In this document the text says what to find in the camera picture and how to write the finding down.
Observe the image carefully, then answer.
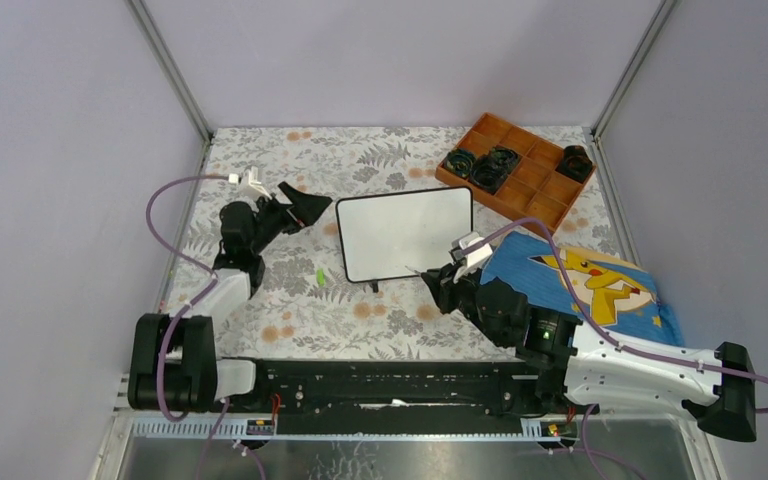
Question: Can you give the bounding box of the black rings left compartment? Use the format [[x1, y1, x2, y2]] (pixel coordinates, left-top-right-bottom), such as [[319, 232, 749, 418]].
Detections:
[[441, 148, 478, 179]]

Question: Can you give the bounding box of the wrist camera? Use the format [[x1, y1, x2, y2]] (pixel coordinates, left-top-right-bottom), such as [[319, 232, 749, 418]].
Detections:
[[227, 167, 272, 200], [449, 232, 493, 268]]

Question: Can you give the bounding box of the white whiteboard black frame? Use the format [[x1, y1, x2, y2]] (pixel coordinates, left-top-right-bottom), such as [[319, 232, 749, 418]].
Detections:
[[335, 187, 474, 284]]

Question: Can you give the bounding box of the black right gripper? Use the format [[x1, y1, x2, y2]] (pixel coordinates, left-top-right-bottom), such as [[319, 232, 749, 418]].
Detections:
[[420, 259, 507, 347]]

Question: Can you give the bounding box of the blue Pikachu cloth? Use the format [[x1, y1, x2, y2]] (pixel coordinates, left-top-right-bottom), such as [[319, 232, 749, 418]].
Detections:
[[481, 233, 685, 346]]

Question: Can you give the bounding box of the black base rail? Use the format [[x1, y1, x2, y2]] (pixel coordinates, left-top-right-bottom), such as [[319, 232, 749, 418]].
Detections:
[[226, 357, 587, 436]]

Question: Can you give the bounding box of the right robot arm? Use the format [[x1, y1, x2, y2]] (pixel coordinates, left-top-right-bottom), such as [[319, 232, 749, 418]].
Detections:
[[419, 264, 757, 443]]

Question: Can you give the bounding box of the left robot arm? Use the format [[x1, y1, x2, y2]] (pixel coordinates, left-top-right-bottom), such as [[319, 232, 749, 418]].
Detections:
[[127, 180, 333, 422]]

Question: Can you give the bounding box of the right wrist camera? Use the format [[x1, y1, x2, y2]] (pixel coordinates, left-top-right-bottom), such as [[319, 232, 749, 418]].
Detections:
[[449, 232, 493, 268]]

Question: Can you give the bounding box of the black rings compartment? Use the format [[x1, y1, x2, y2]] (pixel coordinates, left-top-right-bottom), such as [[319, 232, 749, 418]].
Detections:
[[470, 145, 523, 196], [441, 148, 478, 179], [555, 144, 593, 184]]

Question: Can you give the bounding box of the black rings middle compartment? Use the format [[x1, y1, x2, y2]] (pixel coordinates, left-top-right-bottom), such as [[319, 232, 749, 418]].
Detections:
[[470, 145, 523, 196]]

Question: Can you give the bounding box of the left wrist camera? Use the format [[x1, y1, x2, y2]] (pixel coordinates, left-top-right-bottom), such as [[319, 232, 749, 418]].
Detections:
[[227, 167, 272, 200]]

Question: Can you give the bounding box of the black rings right compartment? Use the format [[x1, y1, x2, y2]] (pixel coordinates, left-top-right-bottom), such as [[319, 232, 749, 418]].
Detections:
[[555, 144, 593, 184]]

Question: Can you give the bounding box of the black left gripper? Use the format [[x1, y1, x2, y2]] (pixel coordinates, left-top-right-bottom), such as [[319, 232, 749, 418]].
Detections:
[[248, 182, 331, 256]]

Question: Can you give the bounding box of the orange wooden compartment tray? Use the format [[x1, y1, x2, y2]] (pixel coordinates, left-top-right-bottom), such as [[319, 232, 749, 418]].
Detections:
[[435, 112, 596, 234]]

